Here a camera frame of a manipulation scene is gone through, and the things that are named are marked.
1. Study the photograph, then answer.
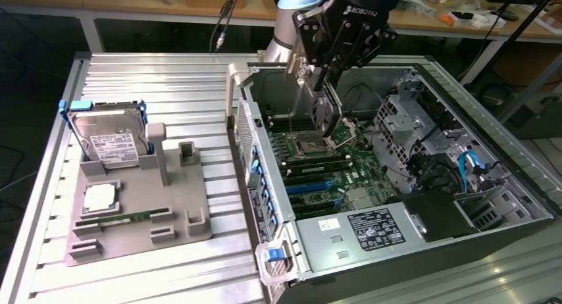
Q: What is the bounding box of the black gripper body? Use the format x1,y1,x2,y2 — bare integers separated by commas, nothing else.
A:
322,0,407,30

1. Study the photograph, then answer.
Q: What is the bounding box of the black graphics card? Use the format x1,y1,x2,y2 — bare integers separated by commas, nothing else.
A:
283,52,343,139

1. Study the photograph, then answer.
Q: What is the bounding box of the blue expansion slot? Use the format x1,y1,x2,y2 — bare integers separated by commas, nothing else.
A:
284,180,338,195

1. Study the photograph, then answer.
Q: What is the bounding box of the black expansion slot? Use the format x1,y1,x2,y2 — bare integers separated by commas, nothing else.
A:
291,200,342,218

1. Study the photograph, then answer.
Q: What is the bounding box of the plastic bag pile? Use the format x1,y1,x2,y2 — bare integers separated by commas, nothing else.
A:
403,0,446,14

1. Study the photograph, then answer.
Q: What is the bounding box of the wooden desk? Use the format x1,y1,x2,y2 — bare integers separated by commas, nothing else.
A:
388,0,562,84
0,0,281,53

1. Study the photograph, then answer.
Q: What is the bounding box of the silver disk bay cage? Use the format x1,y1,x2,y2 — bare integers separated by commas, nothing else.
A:
372,83,466,186

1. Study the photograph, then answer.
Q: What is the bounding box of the white black desk device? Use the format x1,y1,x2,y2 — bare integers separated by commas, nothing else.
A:
451,10,491,29

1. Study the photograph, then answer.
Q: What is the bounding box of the silver socket cover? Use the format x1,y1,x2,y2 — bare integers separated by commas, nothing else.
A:
330,116,363,150

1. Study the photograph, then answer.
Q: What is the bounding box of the CPU socket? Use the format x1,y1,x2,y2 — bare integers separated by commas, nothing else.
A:
292,134,328,157

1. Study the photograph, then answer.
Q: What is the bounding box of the black RAM stick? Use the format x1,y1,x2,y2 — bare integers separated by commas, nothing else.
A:
283,157,352,176

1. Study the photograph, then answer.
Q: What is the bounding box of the green motherboard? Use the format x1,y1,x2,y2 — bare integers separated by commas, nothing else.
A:
265,113,396,219

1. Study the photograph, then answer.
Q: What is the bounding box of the black slanted pole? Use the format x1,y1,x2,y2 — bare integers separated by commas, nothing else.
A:
499,0,555,43

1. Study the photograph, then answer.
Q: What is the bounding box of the silver chipset heatsink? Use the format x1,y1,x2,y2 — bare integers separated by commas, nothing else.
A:
347,188,375,210

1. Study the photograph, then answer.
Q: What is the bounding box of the dark equipment box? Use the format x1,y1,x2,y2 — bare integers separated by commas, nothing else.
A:
504,93,562,140

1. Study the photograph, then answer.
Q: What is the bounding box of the silver hard disk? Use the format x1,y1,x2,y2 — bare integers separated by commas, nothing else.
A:
72,109,148,169

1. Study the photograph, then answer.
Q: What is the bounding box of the blue disk carrier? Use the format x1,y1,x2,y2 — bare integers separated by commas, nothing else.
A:
57,99,152,161

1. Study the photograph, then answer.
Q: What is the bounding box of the silver perforated disk bay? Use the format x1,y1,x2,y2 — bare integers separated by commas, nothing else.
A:
454,185,535,231

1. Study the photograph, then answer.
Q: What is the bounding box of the grey power supply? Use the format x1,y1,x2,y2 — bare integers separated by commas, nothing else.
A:
296,201,430,282

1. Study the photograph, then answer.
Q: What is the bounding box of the black open PC case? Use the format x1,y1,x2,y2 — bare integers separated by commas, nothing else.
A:
225,55,562,304

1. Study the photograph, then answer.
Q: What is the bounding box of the grey parts rack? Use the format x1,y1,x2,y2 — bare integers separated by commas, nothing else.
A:
63,121,212,268

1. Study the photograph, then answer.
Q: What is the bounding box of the silver CPU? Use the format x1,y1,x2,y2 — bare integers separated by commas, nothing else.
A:
83,185,119,213

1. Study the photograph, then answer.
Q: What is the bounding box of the green RAM stick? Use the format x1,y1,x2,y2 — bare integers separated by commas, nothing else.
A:
81,211,171,226

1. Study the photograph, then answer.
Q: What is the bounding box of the hanging black cable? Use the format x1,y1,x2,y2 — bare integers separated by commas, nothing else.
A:
209,0,243,53

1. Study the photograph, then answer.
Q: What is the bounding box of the black wire bundle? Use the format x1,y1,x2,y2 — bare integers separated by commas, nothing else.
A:
406,154,462,193

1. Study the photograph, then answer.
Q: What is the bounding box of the blue wire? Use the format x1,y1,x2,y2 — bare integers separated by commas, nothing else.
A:
458,151,483,195

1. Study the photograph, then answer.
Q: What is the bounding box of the grey case corner bracket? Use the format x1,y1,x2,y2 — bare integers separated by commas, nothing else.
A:
253,240,300,287

